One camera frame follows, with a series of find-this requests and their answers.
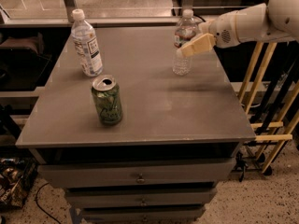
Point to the top grey drawer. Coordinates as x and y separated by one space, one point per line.
95 175

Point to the bottom grey drawer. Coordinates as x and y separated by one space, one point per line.
143 214

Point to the dark chair at left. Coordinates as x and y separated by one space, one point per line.
24 65

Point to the middle grey drawer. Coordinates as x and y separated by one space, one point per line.
140 198

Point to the grey drawer cabinet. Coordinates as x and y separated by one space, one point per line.
165 117

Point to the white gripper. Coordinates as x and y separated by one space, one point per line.
223 30

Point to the white labelled water bottle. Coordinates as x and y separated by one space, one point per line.
86 45

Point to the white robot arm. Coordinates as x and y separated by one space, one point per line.
277 21

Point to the clear plastic water bottle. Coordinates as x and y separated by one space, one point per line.
186 29

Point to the grey drawer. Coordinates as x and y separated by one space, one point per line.
140 198
95 175
143 214

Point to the green soda can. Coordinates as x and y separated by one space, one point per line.
106 96

